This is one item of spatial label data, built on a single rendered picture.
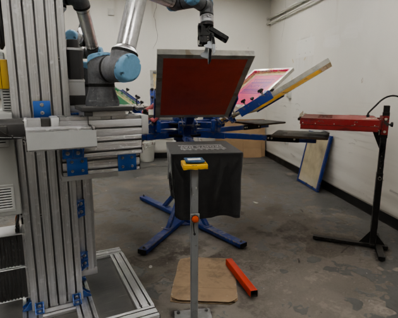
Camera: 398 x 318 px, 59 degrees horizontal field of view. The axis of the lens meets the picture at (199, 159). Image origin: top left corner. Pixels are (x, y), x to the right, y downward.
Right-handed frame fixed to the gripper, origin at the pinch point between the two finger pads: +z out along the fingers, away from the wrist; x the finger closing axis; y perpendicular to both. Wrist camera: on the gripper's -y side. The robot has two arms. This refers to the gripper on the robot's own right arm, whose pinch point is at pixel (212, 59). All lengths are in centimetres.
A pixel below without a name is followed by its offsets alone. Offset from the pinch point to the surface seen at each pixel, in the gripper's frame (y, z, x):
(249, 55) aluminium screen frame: -25.7, -8.7, -14.4
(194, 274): 12, 117, -19
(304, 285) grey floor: -69, 139, -56
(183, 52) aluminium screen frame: 13.9, -10.1, -14.7
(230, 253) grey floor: -29, 123, -108
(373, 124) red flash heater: -131, 27, -56
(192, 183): 13, 67, -3
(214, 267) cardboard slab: -11, 128, -84
